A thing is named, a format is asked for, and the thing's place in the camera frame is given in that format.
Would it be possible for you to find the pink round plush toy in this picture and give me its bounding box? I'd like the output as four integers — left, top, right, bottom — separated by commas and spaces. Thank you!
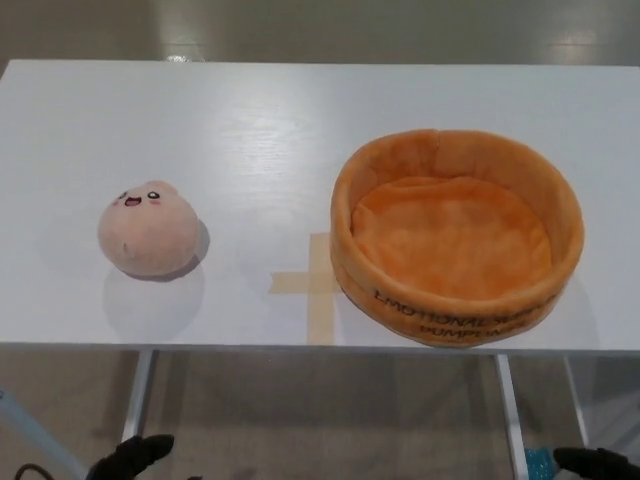
96, 179, 199, 277

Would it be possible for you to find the orange plush round bowl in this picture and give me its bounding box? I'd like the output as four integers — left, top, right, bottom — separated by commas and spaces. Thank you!
329, 128, 586, 349

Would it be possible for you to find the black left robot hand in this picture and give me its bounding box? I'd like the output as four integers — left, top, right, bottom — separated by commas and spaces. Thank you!
87, 433, 176, 480

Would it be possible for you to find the light blue translucent bar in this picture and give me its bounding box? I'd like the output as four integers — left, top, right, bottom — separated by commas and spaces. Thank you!
0, 387, 87, 480

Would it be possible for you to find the short beige tape strip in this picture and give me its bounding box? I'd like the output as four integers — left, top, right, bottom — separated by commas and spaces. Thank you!
269, 270, 345, 295

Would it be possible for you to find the teal patterned object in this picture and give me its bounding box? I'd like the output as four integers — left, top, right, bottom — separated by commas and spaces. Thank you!
523, 445, 552, 480

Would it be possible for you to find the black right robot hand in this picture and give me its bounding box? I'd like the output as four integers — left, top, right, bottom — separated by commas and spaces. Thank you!
553, 446, 640, 480

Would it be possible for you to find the white table leg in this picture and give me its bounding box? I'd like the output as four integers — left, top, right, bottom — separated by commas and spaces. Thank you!
121, 349, 160, 451
561, 355, 591, 447
494, 353, 527, 480

